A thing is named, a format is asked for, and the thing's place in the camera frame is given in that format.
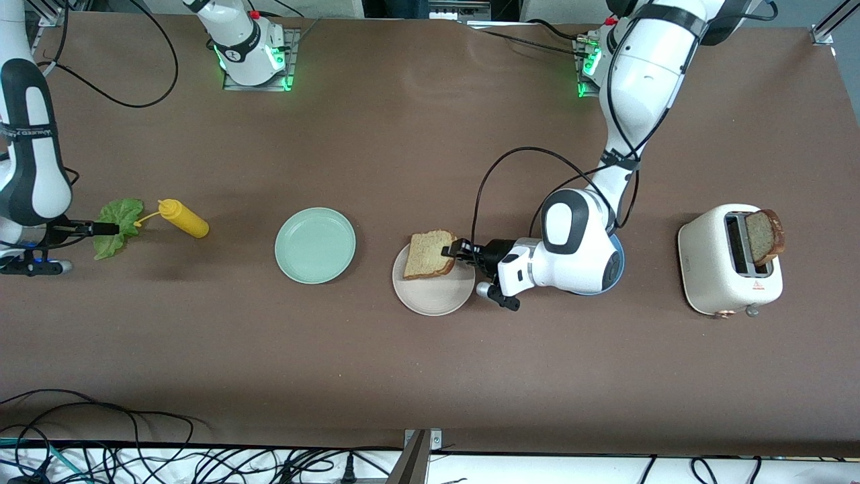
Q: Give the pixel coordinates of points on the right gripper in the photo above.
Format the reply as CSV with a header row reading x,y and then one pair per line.
x,y
75,228

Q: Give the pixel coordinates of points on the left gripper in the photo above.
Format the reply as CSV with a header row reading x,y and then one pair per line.
x,y
495,252

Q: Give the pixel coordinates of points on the green lettuce leaf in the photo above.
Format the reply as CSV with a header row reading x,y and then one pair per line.
x,y
114,242

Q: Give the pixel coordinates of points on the brown bread slice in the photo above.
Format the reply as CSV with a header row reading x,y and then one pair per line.
x,y
426,255
762,235

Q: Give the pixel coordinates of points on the yellow mustard squeeze bottle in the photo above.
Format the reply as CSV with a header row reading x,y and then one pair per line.
x,y
188,224

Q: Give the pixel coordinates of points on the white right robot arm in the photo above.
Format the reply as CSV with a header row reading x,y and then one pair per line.
x,y
30,134

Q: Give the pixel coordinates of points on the beige plate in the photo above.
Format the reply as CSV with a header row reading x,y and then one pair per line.
x,y
437,299

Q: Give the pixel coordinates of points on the green plate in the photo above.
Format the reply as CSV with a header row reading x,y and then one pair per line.
x,y
314,245

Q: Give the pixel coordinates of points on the blue plate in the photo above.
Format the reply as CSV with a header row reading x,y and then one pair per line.
x,y
621,255

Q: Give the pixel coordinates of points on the white toaster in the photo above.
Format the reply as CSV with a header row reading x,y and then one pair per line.
x,y
705,269

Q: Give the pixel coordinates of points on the grey power strip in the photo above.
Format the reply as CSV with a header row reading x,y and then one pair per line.
x,y
457,8

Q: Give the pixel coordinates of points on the black power plug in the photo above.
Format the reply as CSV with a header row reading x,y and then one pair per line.
x,y
349,470

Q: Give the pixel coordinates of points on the grey metal bracket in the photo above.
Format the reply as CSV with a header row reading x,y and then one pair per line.
x,y
416,464

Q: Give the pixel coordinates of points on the aluminium frame profile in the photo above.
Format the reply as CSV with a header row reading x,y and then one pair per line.
x,y
823,33
40,10

